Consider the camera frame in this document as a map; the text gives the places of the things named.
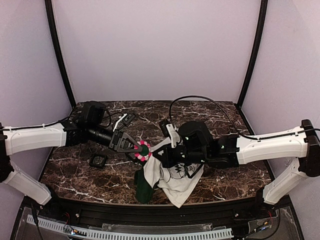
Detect pink flower brooch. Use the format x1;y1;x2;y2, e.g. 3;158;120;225
134;140;152;162

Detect white and green garment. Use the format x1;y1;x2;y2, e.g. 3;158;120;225
134;137;204;208

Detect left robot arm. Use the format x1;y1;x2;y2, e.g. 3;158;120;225
0;101;143;206

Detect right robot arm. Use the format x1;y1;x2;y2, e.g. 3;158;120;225
144;119;320;206

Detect black square box right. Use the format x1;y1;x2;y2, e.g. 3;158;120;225
125;152;140;164

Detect black square box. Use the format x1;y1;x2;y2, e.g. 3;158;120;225
125;152;140;164
89;153;108;169

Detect black square box left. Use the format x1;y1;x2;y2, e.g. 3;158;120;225
89;153;108;169

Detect left camera black cable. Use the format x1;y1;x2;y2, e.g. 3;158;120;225
99;111;121;131

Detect camera black cable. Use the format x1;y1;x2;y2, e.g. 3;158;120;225
168;94;251;138
99;111;121;131

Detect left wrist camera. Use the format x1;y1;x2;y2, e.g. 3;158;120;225
113;113;136;131

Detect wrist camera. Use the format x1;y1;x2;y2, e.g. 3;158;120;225
159;119;181;148
113;113;136;131

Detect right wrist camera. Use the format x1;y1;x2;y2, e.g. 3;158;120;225
159;119;181;148

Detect right camera black cable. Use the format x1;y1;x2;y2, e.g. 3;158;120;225
168;94;251;138

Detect white slotted cable duct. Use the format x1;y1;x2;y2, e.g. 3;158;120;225
38;217;234;240

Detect black aluminium front rail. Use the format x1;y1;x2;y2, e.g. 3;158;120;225
39;198;275;227

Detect left black frame post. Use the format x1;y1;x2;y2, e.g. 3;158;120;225
44;0;77;109

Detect black frame post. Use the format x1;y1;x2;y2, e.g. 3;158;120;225
44;0;77;109
237;0;268;109

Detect right black frame post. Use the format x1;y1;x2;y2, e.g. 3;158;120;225
237;0;268;109

